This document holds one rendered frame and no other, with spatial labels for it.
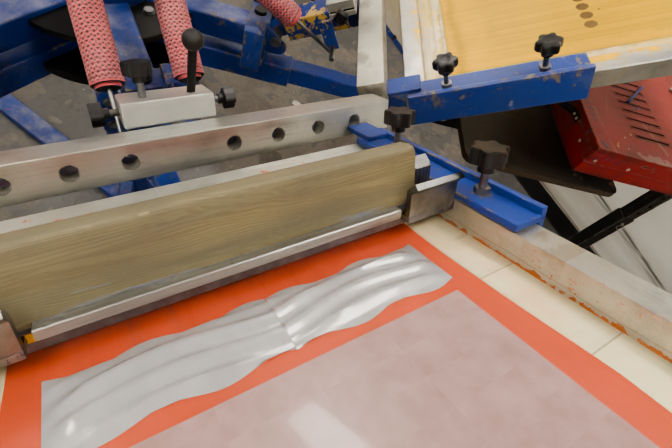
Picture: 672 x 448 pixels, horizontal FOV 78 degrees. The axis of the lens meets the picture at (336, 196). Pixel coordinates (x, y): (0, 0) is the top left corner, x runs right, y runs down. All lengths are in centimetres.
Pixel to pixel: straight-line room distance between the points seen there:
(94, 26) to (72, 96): 155
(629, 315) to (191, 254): 38
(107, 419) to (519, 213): 42
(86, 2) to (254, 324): 56
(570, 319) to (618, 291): 5
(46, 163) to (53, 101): 170
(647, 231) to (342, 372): 217
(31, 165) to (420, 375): 47
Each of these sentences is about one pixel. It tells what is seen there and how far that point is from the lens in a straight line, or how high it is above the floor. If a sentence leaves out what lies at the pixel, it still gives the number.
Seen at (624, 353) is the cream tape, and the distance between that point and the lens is 44.
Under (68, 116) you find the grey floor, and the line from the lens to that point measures 221.
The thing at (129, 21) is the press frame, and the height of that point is 102.
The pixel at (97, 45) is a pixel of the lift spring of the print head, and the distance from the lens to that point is 75.
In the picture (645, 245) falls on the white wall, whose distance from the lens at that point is 246.
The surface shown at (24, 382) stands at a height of 123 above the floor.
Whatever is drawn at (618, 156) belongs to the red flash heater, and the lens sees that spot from 115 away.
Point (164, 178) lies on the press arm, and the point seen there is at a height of 92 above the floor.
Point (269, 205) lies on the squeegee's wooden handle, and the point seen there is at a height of 129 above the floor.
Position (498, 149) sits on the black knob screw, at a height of 133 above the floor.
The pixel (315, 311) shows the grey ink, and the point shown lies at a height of 126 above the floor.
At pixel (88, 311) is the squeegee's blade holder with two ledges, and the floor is 126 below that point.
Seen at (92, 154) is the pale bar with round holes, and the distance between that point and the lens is 58.
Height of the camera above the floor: 162
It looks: 53 degrees down
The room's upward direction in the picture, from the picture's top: 28 degrees clockwise
